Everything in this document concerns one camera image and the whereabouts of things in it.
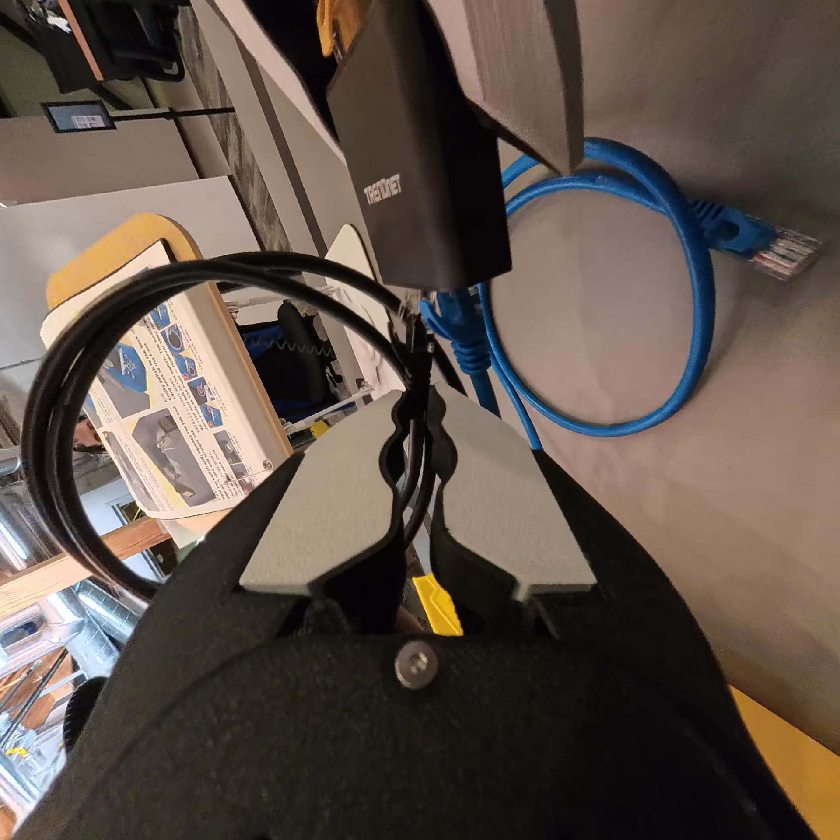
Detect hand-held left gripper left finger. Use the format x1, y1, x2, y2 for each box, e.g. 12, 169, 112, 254
238, 390, 406, 597

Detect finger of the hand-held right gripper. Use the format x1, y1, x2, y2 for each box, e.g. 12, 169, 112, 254
425, 0, 586, 178

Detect printed instruction poster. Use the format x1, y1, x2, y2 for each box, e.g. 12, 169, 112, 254
82, 239, 277, 516

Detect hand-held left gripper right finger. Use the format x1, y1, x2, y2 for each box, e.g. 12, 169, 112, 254
430, 386, 598, 603

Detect yellow stacked plastic bins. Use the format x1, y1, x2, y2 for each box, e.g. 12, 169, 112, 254
412, 573, 840, 840

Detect black network switch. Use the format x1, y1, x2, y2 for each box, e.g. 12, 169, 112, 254
325, 0, 513, 290

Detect black and blue chair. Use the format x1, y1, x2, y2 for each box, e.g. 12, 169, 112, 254
239, 298, 342, 427

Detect white monitor stand base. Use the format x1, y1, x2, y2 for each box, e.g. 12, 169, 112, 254
325, 223, 403, 411

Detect blue ethernet cable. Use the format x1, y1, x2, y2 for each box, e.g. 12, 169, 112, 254
419, 136, 824, 454

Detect wooden beam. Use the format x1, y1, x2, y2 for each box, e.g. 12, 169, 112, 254
0, 515, 173, 621

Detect silver air duct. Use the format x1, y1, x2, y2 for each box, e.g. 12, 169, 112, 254
0, 453, 145, 651

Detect coiled cord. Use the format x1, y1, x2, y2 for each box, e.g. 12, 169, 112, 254
252, 335, 332, 358

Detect wooden sign board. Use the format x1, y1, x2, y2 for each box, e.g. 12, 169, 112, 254
39, 212, 294, 534

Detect dark shelf unit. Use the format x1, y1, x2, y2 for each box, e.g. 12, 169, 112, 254
39, 0, 191, 93

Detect black ethernet cable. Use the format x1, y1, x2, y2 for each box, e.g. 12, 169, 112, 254
21, 251, 441, 601

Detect white partition panel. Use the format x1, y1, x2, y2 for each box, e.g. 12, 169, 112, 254
0, 117, 232, 206
0, 176, 290, 368

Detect small black framed sign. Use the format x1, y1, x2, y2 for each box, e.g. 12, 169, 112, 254
41, 100, 237, 135

